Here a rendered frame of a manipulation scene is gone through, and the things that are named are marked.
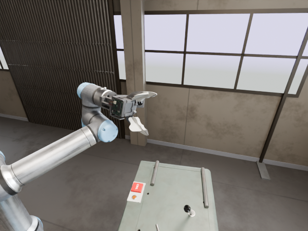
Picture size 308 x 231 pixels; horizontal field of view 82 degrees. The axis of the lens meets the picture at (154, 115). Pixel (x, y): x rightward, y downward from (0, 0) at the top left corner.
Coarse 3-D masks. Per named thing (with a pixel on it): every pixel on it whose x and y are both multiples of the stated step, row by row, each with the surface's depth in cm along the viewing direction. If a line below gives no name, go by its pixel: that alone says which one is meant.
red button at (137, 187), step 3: (135, 183) 106; (138, 183) 106; (141, 183) 106; (132, 186) 104; (135, 186) 104; (138, 186) 104; (141, 186) 104; (132, 189) 102; (135, 189) 102; (138, 189) 102; (141, 189) 102; (138, 192) 101
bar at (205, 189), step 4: (204, 172) 113; (204, 176) 109; (204, 180) 107; (204, 184) 104; (204, 188) 101; (204, 192) 99; (204, 196) 97; (204, 200) 95; (208, 200) 95; (204, 204) 93; (208, 204) 93
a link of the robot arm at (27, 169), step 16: (96, 128) 63; (112, 128) 64; (64, 144) 58; (80, 144) 60; (32, 160) 54; (48, 160) 55; (64, 160) 59; (0, 176) 49; (16, 176) 51; (32, 176) 54; (0, 192) 49; (16, 192) 52
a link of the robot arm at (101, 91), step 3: (105, 87) 69; (99, 90) 67; (102, 90) 67; (105, 90) 67; (108, 90) 68; (96, 93) 67; (99, 93) 66; (102, 93) 66; (96, 96) 67; (93, 99) 68; (96, 99) 67; (105, 99) 67; (96, 102) 68
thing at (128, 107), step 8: (104, 96) 65; (112, 96) 60; (120, 96) 63; (104, 104) 65; (112, 104) 61; (120, 104) 59; (128, 104) 62; (136, 104) 64; (112, 112) 62; (120, 112) 60; (128, 112) 63; (136, 112) 66
